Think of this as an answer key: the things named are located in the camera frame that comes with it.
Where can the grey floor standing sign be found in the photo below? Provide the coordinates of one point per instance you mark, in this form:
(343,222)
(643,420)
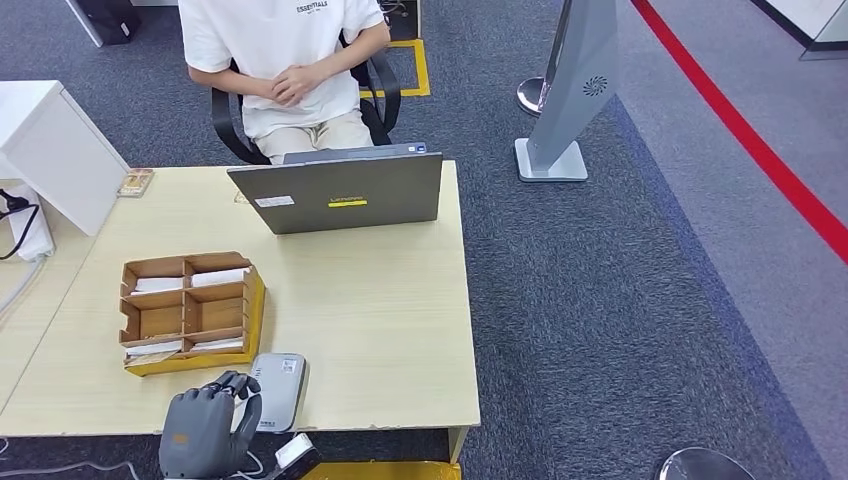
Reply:
(576,86)

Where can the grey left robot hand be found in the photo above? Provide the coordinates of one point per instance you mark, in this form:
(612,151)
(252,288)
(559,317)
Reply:
(195,430)

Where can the small patterned card box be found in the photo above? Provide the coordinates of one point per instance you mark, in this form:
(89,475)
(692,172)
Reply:
(136,183)

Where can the white power strip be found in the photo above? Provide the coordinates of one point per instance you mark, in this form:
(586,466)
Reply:
(30,228)

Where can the white cabinet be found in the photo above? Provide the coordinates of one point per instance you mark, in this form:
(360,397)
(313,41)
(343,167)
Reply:
(60,146)

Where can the person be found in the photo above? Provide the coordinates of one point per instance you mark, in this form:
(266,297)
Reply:
(272,40)

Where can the person's right hand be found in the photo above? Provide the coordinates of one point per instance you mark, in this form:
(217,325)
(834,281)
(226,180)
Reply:
(270,89)

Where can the black office chair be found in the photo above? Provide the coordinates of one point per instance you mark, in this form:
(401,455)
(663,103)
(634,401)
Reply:
(387,93)

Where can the person's left forearm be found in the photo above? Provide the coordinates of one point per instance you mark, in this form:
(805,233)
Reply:
(354,53)

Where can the black computer case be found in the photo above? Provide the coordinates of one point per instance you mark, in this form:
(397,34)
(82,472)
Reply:
(109,16)

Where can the wooden compartment card holder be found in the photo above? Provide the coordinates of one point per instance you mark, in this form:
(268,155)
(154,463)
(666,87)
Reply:
(218,311)

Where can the chrome round stanchion base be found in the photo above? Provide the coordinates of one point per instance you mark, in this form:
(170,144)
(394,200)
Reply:
(702,467)

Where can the grey card reader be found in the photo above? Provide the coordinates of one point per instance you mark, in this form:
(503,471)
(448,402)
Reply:
(281,391)

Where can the white counter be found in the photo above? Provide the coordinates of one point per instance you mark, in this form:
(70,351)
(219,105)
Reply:
(815,23)

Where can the chrome stanchion post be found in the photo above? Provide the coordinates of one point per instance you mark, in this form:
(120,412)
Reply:
(533,96)

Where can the person's left hand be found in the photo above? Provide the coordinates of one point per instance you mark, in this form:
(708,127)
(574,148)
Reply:
(299,81)

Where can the grey laptop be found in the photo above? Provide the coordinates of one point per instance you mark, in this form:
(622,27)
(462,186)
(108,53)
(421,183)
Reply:
(344,192)

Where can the person's right forearm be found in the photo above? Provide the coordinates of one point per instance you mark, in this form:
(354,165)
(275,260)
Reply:
(228,81)

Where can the white room key card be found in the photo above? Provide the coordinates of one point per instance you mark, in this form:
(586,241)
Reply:
(218,277)
(154,347)
(158,285)
(217,344)

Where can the small clear tag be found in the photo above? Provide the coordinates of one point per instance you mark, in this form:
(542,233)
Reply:
(240,197)

